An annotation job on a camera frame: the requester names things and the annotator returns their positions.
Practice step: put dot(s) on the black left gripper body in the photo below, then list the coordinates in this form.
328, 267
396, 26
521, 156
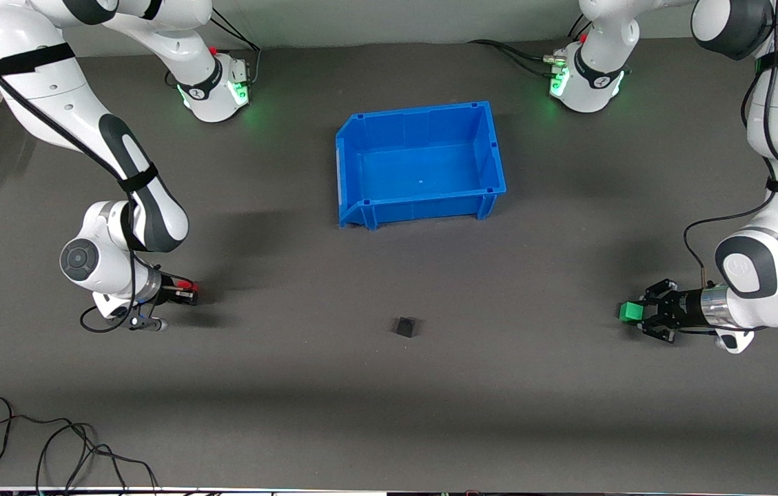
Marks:
685, 305

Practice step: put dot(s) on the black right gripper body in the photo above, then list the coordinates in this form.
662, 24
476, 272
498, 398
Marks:
169, 295

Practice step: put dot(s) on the small red cube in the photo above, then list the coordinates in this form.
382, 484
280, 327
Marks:
192, 287

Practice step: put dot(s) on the small green cube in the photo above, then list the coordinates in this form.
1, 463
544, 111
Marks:
631, 312

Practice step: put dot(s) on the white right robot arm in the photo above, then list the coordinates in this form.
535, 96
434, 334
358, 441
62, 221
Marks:
51, 103

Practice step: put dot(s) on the small black cube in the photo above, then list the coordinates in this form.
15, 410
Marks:
404, 328

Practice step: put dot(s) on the blue plastic storage bin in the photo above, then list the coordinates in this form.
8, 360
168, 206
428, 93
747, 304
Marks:
423, 172

